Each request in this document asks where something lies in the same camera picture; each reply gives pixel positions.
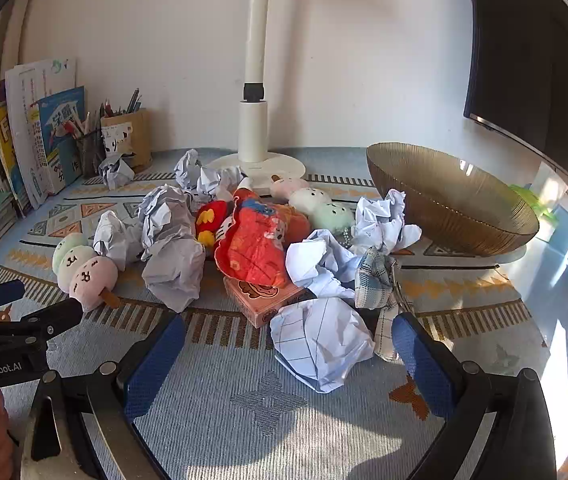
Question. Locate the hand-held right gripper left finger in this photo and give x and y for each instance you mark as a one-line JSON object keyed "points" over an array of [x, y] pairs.
{"points": [[156, 367]]}

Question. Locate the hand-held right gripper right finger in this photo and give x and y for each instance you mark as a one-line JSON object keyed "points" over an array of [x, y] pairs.
{"points": [[424, 370]]}

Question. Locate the three-colour dango plush toy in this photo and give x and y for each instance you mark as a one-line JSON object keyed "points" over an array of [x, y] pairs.
{"points": [[83, 272], [314, 200]]}

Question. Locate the pile of papers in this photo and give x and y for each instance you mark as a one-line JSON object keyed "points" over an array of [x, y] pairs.
{"points": [[173, 265]]}

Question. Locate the plaid fabric pouch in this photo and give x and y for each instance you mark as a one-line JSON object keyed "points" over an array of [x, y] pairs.
{"points": [[371, 280]]}

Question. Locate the pink printed card box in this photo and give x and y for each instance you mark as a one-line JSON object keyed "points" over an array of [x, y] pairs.
{"points": [[259, 305]]}

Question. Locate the brown woven bowl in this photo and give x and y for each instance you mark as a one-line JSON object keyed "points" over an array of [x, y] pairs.
{"points": [[464, 230]]}

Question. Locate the white cat plush toy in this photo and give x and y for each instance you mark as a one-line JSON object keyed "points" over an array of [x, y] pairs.
{"points": [[208, 222]]}

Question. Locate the red printed snack bag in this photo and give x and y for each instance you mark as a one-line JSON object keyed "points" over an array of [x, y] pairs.
{"points": [[256, 250]]}

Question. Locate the blue plush doll orange head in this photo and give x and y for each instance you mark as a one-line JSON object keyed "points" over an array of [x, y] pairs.
{"points": [[259, 206]]}

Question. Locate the orange round plush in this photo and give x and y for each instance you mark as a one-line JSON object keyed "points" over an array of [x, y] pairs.
{"points": [[298, 222]]}

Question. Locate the patterned woven table mat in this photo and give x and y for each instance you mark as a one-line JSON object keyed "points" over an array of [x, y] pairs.
{"points": [[244, 410]]}

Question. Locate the black mesh pen holder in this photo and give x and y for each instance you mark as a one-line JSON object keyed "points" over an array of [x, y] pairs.
{"points": [[88, 155]]}

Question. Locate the blue workbook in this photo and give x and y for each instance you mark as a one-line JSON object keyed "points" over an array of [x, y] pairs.
{"points": [[61, 140]]}

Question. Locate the bundle of pens and pencils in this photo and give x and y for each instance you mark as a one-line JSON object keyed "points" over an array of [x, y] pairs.
{"points": [[131, 102], [83, 122]]}

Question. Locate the green wipes packet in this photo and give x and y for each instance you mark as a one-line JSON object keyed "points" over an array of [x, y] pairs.
{"points": [[534, 200]]}

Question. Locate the beige cylindrical pen holder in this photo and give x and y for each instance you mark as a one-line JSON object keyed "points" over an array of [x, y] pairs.
{"points": [[133, 135]]}

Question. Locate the white desk lamp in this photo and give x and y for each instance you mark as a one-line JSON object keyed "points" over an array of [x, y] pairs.
{"points": [[254, 125]]}

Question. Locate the black wall television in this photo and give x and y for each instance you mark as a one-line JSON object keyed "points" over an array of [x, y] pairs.
{"points": [[514, 60]]}

